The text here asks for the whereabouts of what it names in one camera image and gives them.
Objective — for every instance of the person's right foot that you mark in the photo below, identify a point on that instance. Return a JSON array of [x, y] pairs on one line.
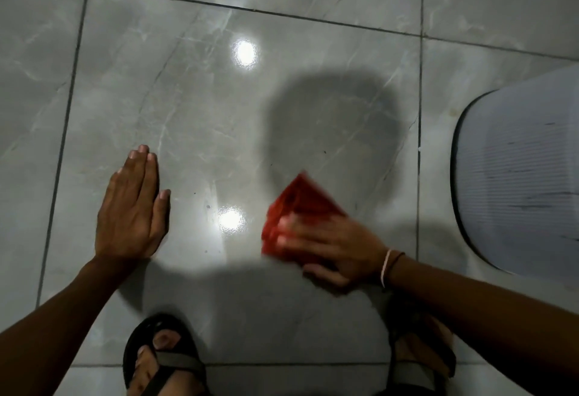
[[425, 341]]

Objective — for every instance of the black left sandal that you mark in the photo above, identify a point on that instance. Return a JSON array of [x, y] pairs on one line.
[[174, 359]]

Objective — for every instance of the black right sandal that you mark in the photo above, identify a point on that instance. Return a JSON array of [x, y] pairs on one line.
[[414, 375]]

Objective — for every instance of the person's right forearm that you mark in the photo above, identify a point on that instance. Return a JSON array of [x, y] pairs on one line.
[[497, 319]]

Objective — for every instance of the white and orange plastic basin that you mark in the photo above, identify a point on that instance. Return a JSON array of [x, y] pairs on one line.
[[520, 174]]

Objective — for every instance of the black sandal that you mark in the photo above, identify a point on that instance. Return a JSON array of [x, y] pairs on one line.
[[174, 359], [414, 375]]

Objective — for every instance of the person's foot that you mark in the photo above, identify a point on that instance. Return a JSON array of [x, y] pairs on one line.
[[147, 364], [425, 341]]

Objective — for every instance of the person's left hand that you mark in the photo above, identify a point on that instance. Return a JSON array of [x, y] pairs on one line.
[[131, 214]]

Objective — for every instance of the red cleaning cloth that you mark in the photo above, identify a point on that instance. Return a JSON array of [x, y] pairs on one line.
[[301, 196]]

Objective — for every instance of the person's left foot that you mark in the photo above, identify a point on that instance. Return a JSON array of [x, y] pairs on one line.
[[147, 364]]

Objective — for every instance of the person's left forearm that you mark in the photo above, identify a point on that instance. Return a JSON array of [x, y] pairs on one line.
[[54, 328]]

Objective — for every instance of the person's right hand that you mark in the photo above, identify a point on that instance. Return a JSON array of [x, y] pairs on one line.
[[344, 246]]

